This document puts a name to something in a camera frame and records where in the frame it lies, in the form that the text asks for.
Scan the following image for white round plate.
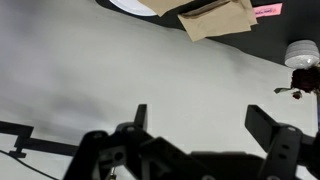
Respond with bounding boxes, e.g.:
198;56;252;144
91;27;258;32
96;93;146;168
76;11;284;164
109;0;156;16

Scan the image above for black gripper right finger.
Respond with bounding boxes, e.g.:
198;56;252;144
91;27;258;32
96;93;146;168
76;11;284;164
245;105;320;180

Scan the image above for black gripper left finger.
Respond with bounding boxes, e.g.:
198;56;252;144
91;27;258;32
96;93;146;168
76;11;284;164
63;104;214;180

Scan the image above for dark dried flowers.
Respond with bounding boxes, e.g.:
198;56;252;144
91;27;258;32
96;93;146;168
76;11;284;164
274;65;320;100

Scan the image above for stack of brown napkins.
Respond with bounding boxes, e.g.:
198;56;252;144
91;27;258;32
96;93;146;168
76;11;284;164
138;0;257;42

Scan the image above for pink sugar packet near napkins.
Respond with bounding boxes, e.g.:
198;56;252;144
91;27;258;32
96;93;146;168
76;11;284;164
254;3;282;18

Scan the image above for black cable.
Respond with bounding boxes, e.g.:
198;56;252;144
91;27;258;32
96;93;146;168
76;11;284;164
0;149;61;180

